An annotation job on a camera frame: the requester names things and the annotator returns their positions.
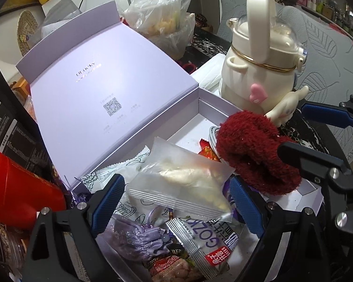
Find frosted clear plastic bag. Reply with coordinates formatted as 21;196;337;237
126;136;236;224

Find clear plastic bag of food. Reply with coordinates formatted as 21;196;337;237
119;0;196;61

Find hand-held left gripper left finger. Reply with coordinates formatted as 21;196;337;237
22;173;126;282

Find white line-drawing snack wrapper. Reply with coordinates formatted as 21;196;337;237
80;145;154;227

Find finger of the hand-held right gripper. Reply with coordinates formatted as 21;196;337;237
301;94;353;130
277;141;353;233

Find red fuzzy cloth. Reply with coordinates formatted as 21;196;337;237
216;110;304;196

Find row of cosmetic bottles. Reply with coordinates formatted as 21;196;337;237
293;0;353;36

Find white paper pack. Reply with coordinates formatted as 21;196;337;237
192;54;229;92

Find grey plastic mailer bag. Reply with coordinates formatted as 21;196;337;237
41;0;83;39

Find red snack packet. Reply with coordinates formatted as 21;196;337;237
198;139;221;162

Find red bottle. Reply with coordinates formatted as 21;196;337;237
0;152;67;230

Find grey leaf-pattern chair cushion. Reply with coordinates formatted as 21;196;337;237
220;0;254;36
270;5;353;165

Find white cable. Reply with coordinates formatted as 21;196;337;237
207;125;225;161

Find woven straw trivet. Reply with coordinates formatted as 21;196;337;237
16;10;39;56

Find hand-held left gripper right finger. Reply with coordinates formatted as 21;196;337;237
229;177;335;282

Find purple tassel pouch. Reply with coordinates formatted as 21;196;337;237
65;176;172;262

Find cream cartoon water bottle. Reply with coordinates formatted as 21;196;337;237
219;0;309;129

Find lavender gift box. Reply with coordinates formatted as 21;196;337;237
15;0;325;282

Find silver purple snack packet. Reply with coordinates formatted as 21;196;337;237
165;179;248;281

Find black stand-up pouch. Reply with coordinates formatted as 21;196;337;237
0;52;54;180

